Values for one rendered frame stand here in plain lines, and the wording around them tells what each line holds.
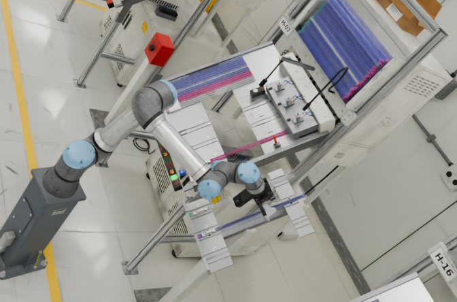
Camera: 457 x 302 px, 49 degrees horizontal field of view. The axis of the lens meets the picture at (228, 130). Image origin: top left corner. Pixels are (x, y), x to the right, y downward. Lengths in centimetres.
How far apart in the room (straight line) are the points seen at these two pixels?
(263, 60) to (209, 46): 108
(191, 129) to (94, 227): 81
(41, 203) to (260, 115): 113
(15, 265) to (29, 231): 30
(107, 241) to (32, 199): 74
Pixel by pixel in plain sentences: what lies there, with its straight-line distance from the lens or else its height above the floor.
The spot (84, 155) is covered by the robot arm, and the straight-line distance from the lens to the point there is 211.
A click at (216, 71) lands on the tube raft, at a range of 279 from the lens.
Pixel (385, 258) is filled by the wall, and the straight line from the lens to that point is 402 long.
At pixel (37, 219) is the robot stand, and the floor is 42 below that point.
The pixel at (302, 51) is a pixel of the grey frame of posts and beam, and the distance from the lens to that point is 270.
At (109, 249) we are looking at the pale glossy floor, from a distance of 291.
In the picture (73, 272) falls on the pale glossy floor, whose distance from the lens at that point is 275.
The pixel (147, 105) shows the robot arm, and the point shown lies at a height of 117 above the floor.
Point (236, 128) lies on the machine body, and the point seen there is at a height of 62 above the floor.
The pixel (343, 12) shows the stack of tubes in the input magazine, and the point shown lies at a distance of 256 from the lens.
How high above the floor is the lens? 220
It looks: 31 degrees down
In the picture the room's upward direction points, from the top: 41 degrees clockwise
